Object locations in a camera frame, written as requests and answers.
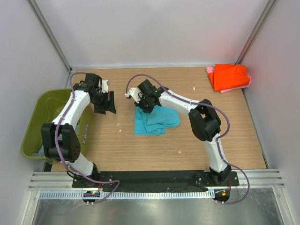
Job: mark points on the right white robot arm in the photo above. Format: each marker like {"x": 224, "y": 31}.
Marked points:
{"x": 204, "y": 120}

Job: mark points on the olive green plastic bin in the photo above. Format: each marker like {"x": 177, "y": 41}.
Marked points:
{"x": 47, "y": 108}

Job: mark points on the aluminium corner post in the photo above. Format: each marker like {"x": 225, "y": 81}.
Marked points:
{"x": 44, "y": 24}
{"x": 256, "y": 29}

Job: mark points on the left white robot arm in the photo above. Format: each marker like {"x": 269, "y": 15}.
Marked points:
{"x": 60, "y": 141}

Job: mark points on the right aluminium corner post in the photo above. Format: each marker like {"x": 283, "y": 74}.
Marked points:
{"x": 256, "y": 29}

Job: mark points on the left aluminium corner post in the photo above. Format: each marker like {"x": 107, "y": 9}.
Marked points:
{"x": 44, "y": 24}

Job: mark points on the aluminium frame rail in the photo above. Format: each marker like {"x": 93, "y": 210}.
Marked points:
{"x": 260, "y": 178}

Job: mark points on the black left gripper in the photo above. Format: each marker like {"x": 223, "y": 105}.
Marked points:
{"x": 102, "y": 109}

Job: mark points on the teal t shirt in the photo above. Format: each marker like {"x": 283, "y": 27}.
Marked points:
{"x": 156, "y": 122}

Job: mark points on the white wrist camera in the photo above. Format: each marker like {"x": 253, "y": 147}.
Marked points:
{"x": 133, "y": 93}
{"x": 103, "y": 86}

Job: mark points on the folded pink t shirt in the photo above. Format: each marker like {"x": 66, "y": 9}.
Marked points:
{"x": 209, "y": 69}

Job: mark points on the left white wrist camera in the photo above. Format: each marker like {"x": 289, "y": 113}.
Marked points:
{"x": 103, "y": 86}

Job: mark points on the white slotted cable duct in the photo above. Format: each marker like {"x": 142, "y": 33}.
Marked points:
{"x": 85, "y": 195}

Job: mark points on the grey blue t shirt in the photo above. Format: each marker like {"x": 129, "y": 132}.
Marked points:
{"x": 38, "y": 154}

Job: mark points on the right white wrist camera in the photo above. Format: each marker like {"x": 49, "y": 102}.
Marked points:
{"x": 133, "y": 93}

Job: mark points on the folded orange t shirt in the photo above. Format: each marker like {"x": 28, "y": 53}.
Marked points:
{"x": 230, "y": 77}

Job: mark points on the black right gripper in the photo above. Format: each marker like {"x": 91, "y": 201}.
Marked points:
{"x": 139, "y": 104}

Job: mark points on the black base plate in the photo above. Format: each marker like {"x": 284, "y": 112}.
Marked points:
{"x": 156, "y": 181}

